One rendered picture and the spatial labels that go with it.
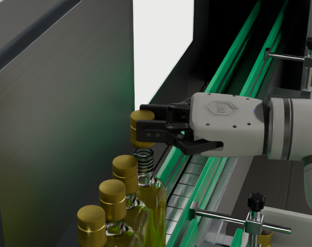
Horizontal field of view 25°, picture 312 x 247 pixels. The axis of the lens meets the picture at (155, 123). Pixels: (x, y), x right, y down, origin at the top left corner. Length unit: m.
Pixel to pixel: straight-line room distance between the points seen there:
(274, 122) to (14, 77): 0.34
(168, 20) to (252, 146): 0.60
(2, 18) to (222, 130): 0.31
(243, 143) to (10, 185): 0.30
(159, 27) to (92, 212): 0.64
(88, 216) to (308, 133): 0.30
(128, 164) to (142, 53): 0.44
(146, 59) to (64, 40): 0.40
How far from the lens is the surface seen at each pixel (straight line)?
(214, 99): 0.98
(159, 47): 1.45
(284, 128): 0.94
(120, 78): 1.24
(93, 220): 0.85
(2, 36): 0.86
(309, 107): 0.96
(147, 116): 0.97
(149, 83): 1.42
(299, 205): 2.20
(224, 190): 1.39
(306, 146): 0.95
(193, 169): 1.43
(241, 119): 0.94
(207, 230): 1.29
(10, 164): 0.91
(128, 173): 0.94
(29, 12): 0.92
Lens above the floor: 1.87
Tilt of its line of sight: 31 degrees down
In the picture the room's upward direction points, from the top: straight up
